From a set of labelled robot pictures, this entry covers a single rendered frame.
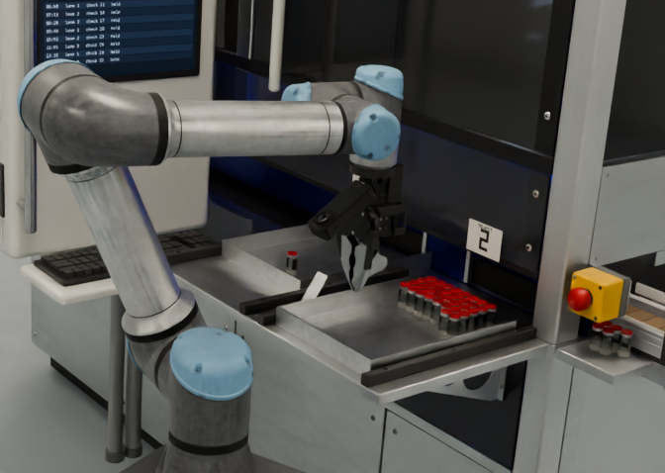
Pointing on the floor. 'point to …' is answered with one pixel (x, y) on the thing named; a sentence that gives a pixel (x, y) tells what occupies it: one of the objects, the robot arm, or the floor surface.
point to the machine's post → (571, 212)
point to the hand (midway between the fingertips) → (352, 284)
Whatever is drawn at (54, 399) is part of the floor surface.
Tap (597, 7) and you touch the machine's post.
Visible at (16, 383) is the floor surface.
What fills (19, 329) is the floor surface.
